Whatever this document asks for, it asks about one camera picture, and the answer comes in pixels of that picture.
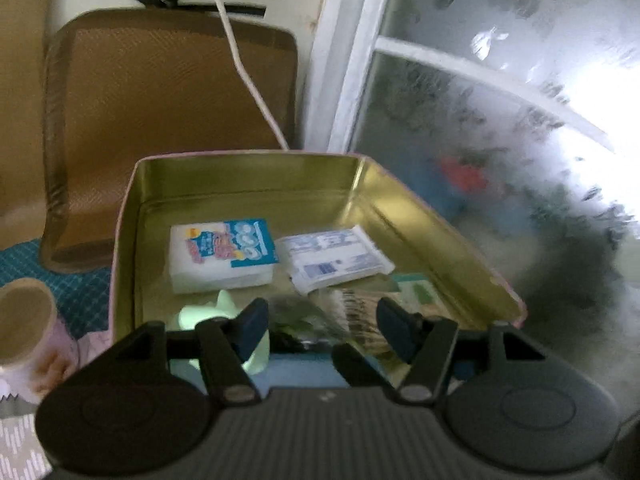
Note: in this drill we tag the green packet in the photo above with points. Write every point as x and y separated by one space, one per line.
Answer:
422 295

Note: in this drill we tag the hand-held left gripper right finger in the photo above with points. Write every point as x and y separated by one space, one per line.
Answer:
395 327

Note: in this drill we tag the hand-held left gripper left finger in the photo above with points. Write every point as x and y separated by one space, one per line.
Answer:
252 327

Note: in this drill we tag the pink tin box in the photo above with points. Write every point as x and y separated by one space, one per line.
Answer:
250 180

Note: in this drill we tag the white packet blue label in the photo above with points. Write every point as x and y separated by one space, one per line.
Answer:
335 260

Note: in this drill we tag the printed paper cup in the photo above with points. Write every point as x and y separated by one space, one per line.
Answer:
30 330

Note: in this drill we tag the brown board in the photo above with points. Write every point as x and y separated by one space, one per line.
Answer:
20 110

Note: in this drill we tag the light green cloth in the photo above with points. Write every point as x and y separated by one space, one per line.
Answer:
200 315

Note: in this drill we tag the white tissue packet blue print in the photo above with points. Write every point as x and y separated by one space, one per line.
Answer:
210 270

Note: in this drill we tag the striped packet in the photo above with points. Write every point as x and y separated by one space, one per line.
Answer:
357 315

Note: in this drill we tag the frosted glass window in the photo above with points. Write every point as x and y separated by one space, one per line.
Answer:
475 110

